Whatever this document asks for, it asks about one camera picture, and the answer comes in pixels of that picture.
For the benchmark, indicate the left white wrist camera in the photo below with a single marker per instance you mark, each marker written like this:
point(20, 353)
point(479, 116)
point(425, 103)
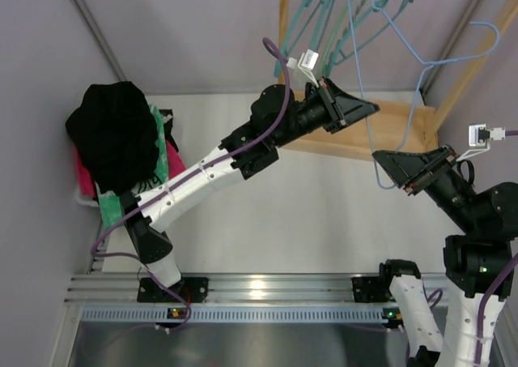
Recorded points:
point(302, 68)

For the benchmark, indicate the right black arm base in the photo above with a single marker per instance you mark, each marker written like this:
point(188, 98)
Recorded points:
point(371, 289)

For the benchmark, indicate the pink garment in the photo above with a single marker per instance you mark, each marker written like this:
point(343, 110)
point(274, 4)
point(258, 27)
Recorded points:
point(86, 189)

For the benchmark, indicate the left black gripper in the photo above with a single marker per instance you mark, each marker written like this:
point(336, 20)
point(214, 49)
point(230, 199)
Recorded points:
point(333, 108)

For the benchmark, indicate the grey corner wall profile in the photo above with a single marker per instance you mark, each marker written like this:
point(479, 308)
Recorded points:
point(98, 37)

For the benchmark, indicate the black trousers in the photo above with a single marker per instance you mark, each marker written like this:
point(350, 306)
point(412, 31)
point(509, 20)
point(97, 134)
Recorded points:
point(115, 134)

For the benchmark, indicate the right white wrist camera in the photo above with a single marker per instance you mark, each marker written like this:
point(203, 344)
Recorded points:
point(480, 136)

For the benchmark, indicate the green white tie-dye garment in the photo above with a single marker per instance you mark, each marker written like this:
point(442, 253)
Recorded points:
point(110, 206)

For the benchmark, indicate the light green plastic hanger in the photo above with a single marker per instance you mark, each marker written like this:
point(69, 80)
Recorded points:
point(334, 41)

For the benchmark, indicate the right grey wall profile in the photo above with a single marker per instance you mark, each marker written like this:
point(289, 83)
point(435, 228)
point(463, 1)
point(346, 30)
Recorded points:
point(452, 42)

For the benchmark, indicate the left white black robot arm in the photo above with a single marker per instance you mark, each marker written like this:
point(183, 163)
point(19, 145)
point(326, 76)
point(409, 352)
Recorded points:
point(277, 119)

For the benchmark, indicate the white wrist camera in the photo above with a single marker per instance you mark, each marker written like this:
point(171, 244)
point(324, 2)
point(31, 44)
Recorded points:
point(302, 68)
point(480, 136)

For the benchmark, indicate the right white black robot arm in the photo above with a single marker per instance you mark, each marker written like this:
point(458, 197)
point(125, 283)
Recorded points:
point(478, 263)

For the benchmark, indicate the black white garment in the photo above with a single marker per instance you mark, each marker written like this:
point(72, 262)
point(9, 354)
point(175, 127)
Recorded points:
point(168, 119)

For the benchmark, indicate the wooden clothes rack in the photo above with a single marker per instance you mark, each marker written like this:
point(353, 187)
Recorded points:
point(389, 122)

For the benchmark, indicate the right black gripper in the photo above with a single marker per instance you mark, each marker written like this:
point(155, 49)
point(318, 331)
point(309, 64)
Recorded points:
point(430, 172)

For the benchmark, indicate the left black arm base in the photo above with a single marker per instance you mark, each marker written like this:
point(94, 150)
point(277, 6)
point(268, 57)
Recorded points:
point(191, 289)

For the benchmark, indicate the grey slotted cable duct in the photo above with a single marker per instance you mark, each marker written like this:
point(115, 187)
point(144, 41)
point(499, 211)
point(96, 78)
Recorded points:
point(218, 314)

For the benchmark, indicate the aluminium mounting rail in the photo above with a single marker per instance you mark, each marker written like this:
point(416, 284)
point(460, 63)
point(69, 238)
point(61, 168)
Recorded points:
point(120, 287)

